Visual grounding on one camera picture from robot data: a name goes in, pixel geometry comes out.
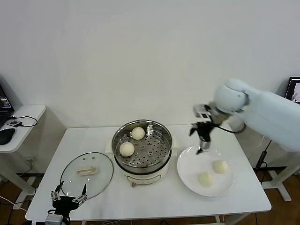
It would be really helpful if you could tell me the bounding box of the black computer mouse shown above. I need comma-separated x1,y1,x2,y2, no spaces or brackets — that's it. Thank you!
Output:
0,127,15,145

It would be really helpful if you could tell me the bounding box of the white steamed baozi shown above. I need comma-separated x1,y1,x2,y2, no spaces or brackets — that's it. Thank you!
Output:
198,172,216,188
212,160,229,174
119,142,135,157
130,127,146,141

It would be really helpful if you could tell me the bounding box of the white electric cooking pot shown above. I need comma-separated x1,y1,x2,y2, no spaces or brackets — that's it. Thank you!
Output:
105,135,180,188

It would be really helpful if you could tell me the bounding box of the stainless steel steamer basket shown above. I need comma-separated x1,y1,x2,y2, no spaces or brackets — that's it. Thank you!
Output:
112,120,173,167

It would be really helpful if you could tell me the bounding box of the black cable with adapter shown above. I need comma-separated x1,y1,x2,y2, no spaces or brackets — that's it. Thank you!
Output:
255,138,273,171

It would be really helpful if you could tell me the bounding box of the round white plate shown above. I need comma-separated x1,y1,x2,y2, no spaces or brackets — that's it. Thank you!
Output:
177,145,235,197

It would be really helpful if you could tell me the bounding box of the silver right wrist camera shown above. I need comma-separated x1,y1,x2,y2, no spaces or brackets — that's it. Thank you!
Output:
193,104,211,122

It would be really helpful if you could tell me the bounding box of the grey laptop with image windows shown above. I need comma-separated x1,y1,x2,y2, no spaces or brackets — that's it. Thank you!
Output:
285,76,300,104

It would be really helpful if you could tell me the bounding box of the white side table with mouse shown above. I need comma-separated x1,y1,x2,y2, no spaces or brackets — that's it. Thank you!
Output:
0,105,47,196

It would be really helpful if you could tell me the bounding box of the round glass pot lid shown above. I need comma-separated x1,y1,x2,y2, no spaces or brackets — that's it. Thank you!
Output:
60,151,115,201

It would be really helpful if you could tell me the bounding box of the white side table with sticker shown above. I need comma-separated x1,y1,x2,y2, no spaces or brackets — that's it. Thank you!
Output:
261,140,300,202

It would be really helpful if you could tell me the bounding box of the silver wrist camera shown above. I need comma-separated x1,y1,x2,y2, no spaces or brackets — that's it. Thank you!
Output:
45,214,64,225
193,104,211,122

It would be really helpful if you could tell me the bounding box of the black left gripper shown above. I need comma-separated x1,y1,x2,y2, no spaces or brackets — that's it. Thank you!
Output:
50,181,88,215

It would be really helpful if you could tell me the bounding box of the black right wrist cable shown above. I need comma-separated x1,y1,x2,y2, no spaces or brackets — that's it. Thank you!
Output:
215,123,247,135

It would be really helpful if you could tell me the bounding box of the black laptop with blue screen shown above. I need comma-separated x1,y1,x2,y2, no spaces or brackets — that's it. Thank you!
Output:
0,81,15,128

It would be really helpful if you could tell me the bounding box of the thin black looped cable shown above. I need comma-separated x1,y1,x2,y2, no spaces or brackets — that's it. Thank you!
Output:
8,114,39,128

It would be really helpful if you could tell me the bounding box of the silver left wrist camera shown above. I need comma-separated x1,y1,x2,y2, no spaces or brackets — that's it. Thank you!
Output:
45,214,64,225

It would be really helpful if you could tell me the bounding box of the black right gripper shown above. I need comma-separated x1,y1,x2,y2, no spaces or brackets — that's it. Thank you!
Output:
189,121,215,156

